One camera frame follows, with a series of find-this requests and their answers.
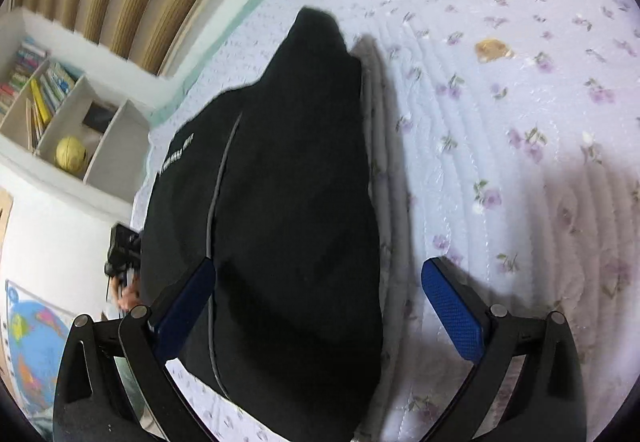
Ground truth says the row of books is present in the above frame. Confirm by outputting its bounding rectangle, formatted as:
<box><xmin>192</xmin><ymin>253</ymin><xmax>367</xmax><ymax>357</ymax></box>
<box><xmin>0</xmin><ymin>36</ymin><xmax>84</xmax><ymax>154</ymax></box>

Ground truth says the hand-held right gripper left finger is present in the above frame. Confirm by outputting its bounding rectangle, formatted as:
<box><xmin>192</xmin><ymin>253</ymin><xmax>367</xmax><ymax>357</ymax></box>
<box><xmin>52</xmin><ymin>256</ymin><xmax>221</xmax><ymax>442</ymax></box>

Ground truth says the yellow ball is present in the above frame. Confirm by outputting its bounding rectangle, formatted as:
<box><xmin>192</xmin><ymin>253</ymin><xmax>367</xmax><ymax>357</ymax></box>
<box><xmin>55</xmin><ymin>135</ymin><xmax>89</xmax><ymax>172</ymax></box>

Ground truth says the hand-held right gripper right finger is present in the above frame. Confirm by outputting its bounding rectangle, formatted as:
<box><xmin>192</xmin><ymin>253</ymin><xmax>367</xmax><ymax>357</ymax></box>
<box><xmin>420</xmin><ymin>256</ymin><xmax>588</xmax><ymax>442</ymax></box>

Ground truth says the black jacket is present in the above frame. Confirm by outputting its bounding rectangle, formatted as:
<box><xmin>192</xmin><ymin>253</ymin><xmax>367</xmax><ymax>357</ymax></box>
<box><xmin>139</xmin><ymin>6</ymin><xmax>387</xmax><ymax>442</ymax></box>

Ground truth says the white bookshelf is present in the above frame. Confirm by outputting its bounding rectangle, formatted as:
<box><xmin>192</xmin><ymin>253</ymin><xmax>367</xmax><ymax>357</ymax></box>
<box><xmin>0</xmin><ymin>6</ymin><xmax>162</xmax><ymax>204</ymax></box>

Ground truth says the person's left hand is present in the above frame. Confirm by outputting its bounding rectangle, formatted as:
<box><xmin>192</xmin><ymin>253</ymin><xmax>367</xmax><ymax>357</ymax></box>
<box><xmin>117</xmin><ymin>278</ymin><xmax>144</xmax><ymax>314</ymax></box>

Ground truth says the white floral quilted blanket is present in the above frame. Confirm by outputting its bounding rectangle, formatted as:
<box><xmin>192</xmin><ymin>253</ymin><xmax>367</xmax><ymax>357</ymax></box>
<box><xmin>131</xmin><ymin>0</ymin><xmax>640</xmax><ymax>442</ymax></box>

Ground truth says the globe wall poster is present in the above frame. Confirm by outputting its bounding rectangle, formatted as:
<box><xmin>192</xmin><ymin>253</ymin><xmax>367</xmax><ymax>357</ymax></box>
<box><xmin>0</xmin><ymin>278</ymin><xmax>75</xmax><ymax>424</ymax></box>

